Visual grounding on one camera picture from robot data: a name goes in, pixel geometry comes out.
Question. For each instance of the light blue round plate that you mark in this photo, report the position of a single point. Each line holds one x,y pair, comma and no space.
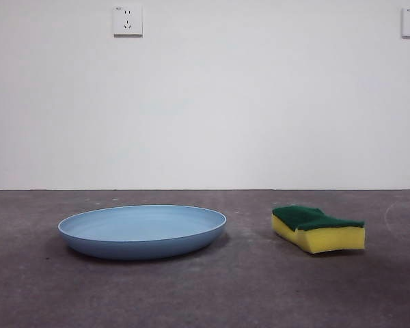
140,235

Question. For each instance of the yellow sponge with green pad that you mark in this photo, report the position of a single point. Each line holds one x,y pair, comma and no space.
335,239

